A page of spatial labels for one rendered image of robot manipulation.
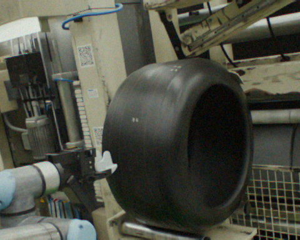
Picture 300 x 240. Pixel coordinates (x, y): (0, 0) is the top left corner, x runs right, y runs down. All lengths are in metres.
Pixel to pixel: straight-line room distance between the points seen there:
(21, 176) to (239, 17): 0.99
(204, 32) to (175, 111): 0.58
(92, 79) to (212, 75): 0.43
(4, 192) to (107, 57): 0.75
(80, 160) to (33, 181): 0.14
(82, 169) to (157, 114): 0.28
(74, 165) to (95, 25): 0.61
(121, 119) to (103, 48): 0.34
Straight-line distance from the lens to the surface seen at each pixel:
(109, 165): 1.04
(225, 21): 1.59
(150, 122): 1.11
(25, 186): 0.87
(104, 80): 1.43
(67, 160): 0.95
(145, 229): 1.40
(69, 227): 0.78
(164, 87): 1.16
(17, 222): 0.88
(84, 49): 1.47
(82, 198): 0.98
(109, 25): 1.48
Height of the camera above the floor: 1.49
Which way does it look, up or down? 14 degrees down
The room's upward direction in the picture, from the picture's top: 10 degrees counter-clockwise
